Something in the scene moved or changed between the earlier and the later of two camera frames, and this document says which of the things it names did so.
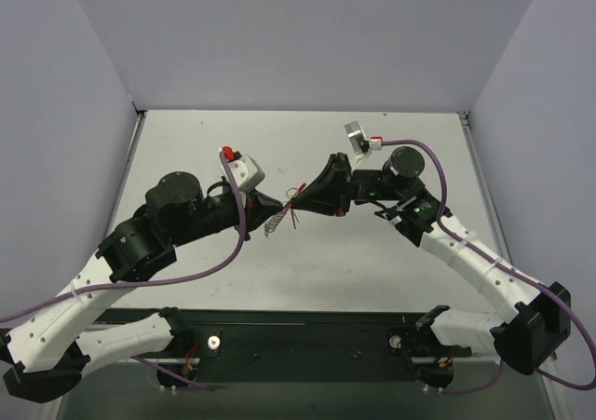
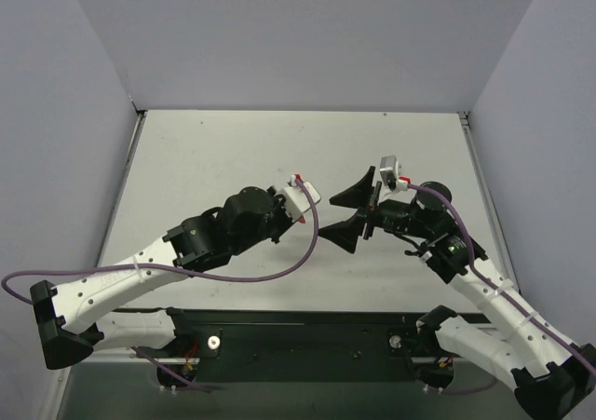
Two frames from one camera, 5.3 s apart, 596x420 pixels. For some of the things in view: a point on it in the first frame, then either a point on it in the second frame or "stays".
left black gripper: (249, 212) → (277, 227)
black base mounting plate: (296, 345) stays
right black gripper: (345, 183) → (371, 211)
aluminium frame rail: (482, 186) stays
